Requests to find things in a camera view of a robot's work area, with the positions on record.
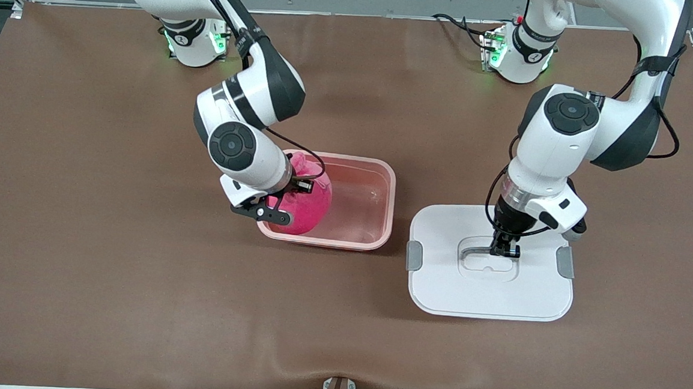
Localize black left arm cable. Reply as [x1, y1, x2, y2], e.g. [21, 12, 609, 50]
[482, 26, 689, 248]

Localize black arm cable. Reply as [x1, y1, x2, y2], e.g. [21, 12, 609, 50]
[170, 0, 338, 187]
[482, 26, 689, 248]

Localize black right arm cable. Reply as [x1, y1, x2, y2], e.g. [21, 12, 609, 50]
[170, 0, 338, 187]

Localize black left base cables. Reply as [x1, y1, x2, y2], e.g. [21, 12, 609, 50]
[431, 12, 494, 47]

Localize pink plastic storage box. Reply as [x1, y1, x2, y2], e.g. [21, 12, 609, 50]
[255, 148, 398, 253]

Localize silver table edge rail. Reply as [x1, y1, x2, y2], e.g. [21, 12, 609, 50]
[28, 0, 693, 43]

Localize white box lid grey latches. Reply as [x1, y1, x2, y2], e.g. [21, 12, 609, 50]
[402, 200, 580, 324]

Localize pink plush toy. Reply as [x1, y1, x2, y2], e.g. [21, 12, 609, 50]
[266, 151, 336, 237]

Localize brown table mat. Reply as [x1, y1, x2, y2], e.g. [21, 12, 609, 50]
[0, 0, 693, 389]

